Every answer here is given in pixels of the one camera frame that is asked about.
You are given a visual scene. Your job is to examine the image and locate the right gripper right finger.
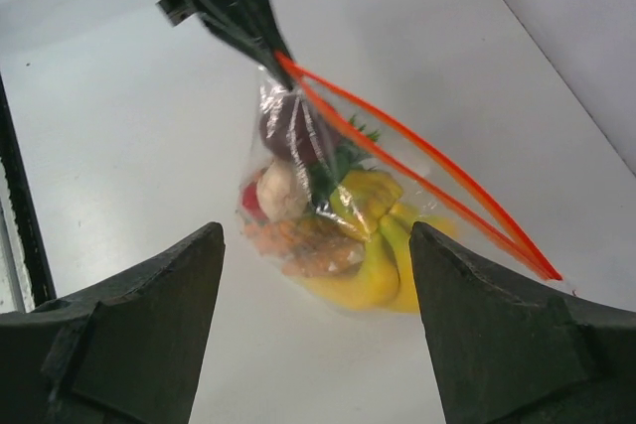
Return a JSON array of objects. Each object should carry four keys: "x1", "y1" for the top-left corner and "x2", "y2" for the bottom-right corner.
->
[{"x1": 409, "y1": 222, "x2": 635, "y2": 423}]

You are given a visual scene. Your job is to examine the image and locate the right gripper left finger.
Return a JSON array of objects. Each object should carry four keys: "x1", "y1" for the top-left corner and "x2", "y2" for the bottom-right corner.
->
[{"x1": 1, "y1": 222, "x2": 225, "y2": 423}]

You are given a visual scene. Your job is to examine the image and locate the clear zip top bag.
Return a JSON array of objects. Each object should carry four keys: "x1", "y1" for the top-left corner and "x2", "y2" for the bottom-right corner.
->
[{"x1": 237, "y1": 54, "x2": 560, "y2": 314}]

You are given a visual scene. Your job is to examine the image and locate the yellow fake banana bunch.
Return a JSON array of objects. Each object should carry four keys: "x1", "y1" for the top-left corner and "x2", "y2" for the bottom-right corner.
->
[{"x1": 297, "y1": 169, "x2": 456, "y2": 314}]

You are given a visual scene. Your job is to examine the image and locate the purple fake onion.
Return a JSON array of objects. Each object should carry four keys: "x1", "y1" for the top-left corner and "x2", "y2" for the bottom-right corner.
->
[{"x1": 258, "y1": 91, "x2": 342, "y2": 166}]

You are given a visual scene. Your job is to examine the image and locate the fake orange carrot pieces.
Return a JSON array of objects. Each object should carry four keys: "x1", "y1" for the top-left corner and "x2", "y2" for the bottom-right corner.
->
[{"x1": 242, "y1": 216, "x2": 365, "y2": 278}]

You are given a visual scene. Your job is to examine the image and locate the aluminium rail frame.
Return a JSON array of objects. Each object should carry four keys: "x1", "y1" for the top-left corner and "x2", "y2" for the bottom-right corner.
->
[{"x1": 1, "y1": 82, "x2": 57, "y2": 308}]

